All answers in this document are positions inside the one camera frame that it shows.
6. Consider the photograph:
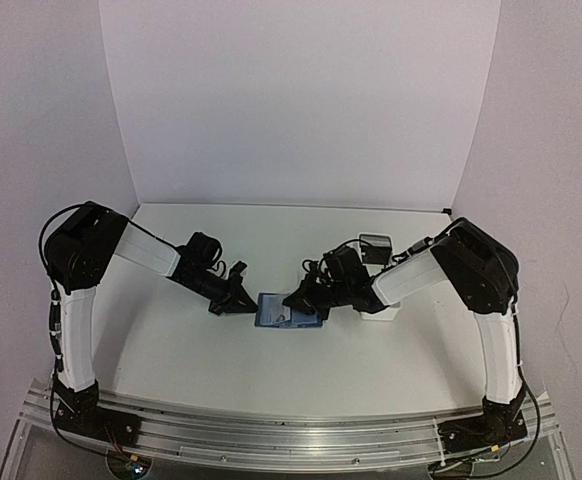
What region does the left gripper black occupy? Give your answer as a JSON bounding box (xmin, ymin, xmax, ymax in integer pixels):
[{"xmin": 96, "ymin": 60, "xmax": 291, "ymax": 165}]
[{"xmin": 184, "ymin": 268, "xmax": 257, "ymax": 315}]

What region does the blue leather card holder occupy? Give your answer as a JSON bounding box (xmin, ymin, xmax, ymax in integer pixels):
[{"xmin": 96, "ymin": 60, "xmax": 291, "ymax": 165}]
[{"xmin": 254, "ymin": 293, "xmax": 323, "ymax": 329}]

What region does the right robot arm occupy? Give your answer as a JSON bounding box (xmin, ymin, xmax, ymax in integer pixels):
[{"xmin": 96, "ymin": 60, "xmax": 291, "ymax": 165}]
[{"xmin": 282, "ymin": 218, "xmax": 531, "ymax": 453}]

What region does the white credit card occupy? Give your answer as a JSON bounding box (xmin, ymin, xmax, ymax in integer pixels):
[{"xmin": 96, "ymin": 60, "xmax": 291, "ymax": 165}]
[{"xmin": 256, "ymin": 293, "xmax": 292, "ymax": 328}]

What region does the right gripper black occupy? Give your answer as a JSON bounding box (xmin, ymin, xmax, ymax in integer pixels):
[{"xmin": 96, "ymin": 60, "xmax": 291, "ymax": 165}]
[{"xmin": 283, "ymin": 273, "xmax": 351, "ymax": 320}]

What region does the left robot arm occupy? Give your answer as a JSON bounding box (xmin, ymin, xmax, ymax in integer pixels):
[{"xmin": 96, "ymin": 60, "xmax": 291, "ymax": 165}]
[{"xmin": 38, "ymin": 201, "xmax": 258, "ymax": 451}]

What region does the white plastic tray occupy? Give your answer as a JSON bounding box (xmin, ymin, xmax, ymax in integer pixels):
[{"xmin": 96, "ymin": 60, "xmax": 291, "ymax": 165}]
[{"xmin": 358, "ymin": 232, "xmax": 400, "ymax": 321}]

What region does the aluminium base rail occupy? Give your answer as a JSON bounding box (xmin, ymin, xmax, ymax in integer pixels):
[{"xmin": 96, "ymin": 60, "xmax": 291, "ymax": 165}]
[{"xmin": 19, "ymin": 386, "xmax": 557, "ymax": 473}]

